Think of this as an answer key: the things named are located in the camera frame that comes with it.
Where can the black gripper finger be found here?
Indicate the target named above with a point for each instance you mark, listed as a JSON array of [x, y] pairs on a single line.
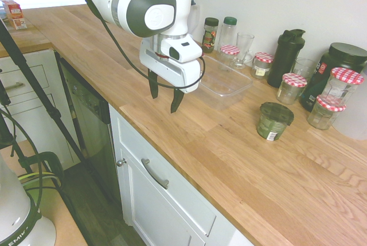
[[176, 99], [153, 85]]

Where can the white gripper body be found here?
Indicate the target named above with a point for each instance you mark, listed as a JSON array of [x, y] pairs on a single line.
[[169, 75]]

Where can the green cereal cup dark lid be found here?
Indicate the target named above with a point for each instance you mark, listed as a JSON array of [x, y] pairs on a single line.
[[272, 125]]

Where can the clear plastic container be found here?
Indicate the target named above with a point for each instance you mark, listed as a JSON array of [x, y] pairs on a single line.
[[226, 85]]

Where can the dark coffee jar black lid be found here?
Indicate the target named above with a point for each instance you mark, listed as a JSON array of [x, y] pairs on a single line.
[[210, 35]]

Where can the glass jar red checkered lid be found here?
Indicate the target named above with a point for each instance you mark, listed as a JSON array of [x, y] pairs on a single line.
[[345, 75], [263, 57], [229, 49], [294, 81], [322, 117]]

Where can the black dishwasher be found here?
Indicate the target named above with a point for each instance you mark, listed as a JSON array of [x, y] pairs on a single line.
[[91, 120]]

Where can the clear bottle green lid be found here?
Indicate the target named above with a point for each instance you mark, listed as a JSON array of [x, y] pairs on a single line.
[[228, 32]]

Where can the tall glass mug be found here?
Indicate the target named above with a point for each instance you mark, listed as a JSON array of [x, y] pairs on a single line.
[[244, 43]]

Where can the silver cabinet knob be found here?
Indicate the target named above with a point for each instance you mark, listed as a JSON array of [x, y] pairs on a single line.
[[121, 162]]

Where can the white drawer cabinet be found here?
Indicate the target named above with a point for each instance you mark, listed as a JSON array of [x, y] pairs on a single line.
[[172, 214]]

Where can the white cabinet with drawers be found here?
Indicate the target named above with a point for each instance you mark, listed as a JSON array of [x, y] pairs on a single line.
[[37, 79]]

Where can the black shaker bottle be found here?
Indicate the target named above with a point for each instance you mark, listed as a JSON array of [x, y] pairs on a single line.
[[286, 56]]

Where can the clear glass tumbler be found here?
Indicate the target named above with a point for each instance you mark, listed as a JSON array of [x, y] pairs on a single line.
[[305, 65]]

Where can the red and white box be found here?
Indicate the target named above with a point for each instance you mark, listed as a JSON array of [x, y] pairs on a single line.
[[12, 9], [18, 24]]

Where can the large black protein tub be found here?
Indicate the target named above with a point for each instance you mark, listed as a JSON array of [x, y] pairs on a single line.
[[344, 56]]

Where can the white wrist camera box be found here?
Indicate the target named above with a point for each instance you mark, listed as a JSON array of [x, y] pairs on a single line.
[[186, 52]]

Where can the black camera tripod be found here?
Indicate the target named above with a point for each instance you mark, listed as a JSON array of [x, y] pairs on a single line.
[[28, 68]]

